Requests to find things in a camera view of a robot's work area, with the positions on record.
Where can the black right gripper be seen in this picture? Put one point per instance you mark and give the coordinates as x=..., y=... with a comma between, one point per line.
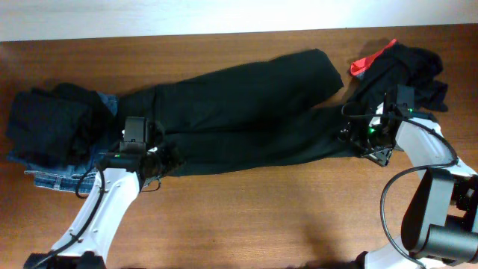
x=358, y=125

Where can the crumpled black clothes pile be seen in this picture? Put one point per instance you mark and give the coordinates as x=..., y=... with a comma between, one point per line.
x=408, y=66

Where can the folded black garment stack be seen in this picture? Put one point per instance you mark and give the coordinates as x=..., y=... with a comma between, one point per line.
x=59, y=127

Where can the folded blue jeans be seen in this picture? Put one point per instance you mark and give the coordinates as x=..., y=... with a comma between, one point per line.
x=65, y=178

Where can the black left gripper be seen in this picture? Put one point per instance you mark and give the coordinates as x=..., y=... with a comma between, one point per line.
x=164, y=158

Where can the red garment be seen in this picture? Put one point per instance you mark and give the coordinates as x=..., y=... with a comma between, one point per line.
x=359, y=67

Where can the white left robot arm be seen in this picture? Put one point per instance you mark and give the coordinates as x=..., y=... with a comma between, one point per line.
x=143, y=158

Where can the black trousers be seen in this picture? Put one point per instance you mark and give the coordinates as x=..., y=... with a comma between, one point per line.
x=262, y=114

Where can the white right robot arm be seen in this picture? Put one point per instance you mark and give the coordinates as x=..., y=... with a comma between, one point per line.
x=439, y=227

